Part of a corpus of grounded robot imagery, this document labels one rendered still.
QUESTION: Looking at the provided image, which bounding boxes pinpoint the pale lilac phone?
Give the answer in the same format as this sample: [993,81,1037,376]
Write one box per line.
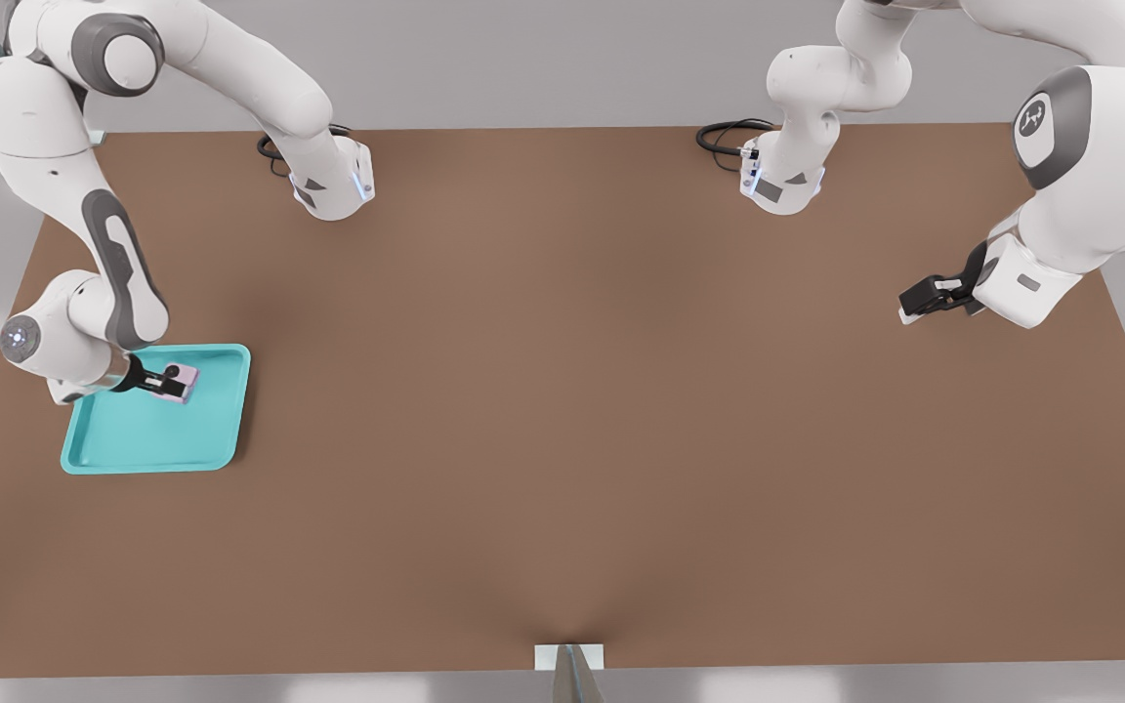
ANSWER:
[161,363,201,404]

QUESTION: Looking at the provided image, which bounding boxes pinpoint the pale blue-green tray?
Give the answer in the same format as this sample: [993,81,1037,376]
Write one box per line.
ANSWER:
[60,343,253,476]

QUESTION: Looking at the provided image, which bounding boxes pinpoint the black cable loop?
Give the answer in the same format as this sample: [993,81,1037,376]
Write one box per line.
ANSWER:
[256,123,354,179]
[695,118,780,174]

